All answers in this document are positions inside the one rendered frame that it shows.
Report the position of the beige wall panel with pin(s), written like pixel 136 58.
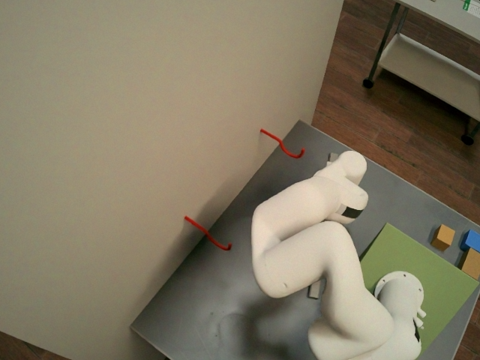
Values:
pixel 118 118

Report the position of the beige bar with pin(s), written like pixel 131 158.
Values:
pixel 314 290

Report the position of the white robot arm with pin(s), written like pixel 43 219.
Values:
pixel 362 325

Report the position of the blue block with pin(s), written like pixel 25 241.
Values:
pixel 471 239

